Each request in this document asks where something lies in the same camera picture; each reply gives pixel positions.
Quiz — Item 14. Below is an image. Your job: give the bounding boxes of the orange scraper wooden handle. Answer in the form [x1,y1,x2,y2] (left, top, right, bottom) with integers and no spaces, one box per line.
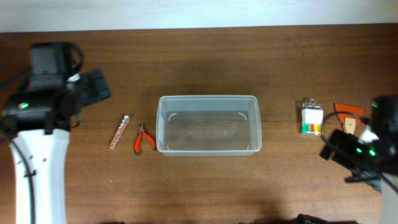
[333,103,364,134]

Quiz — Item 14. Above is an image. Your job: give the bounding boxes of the clear pack coloured plugs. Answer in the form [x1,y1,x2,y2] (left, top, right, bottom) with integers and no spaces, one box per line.
[301,99,324,136]

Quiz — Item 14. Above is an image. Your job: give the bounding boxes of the clear plastic container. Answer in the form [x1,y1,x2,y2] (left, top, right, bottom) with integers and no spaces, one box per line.
[155,95,262,157]

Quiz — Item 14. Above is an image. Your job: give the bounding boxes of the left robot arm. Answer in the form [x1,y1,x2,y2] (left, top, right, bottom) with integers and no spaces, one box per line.
[1,42,111,223]

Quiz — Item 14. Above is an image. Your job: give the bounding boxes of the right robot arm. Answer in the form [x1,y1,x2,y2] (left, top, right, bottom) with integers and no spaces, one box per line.
[320,95,397,223]

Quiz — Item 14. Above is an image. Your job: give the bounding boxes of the orange socket rail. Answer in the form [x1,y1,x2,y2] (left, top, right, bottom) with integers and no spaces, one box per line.
[109,114,131,149]

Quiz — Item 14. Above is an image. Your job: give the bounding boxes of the orange handled pliers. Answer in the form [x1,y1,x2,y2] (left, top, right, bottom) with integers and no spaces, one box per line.
[134,123,157,156]

